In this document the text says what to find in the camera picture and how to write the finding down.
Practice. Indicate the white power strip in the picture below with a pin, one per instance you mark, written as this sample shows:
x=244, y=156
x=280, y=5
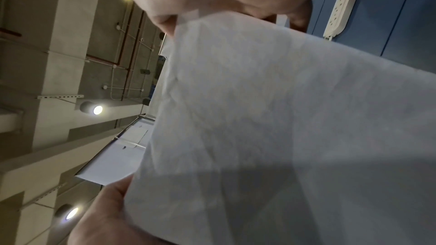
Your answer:
x=344, y=4

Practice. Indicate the round ceiling spotlight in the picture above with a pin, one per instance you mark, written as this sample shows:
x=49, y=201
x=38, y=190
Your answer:
x=68, y=211
x=91, y=108

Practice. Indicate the white locker cabinets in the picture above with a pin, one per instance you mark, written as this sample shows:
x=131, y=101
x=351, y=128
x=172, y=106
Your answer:
x=112, y=163

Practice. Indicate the pile of white papers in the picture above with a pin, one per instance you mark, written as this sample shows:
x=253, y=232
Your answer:
x=272, y=104

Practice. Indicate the person's left hand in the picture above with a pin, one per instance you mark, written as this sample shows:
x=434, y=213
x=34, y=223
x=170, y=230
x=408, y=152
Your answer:
x=102, y=222

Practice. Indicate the red ceiling pipe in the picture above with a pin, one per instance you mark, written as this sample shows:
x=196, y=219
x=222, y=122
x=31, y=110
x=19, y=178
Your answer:
x=101, y=60

